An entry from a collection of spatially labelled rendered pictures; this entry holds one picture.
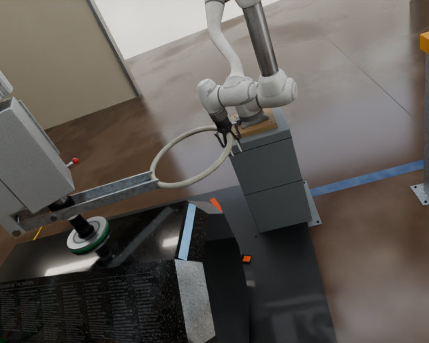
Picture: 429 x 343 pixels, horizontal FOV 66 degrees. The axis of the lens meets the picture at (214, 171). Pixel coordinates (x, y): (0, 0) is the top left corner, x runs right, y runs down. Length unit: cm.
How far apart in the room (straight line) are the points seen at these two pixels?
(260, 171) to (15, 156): 136
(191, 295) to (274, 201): 110
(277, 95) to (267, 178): 56
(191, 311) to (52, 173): 80
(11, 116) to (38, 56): 540
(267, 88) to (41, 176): 122
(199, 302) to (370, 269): 115
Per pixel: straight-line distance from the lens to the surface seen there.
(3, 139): 146
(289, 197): 230
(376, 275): 219
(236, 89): 152
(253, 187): 221
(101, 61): 642
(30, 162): 149
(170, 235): 149
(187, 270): 140
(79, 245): 174
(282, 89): 191
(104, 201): 165
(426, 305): 211
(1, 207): 158
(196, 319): 144
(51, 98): 705
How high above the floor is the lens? 181
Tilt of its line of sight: 33 degrees down
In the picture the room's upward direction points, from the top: 24 degrees counter-clockwise
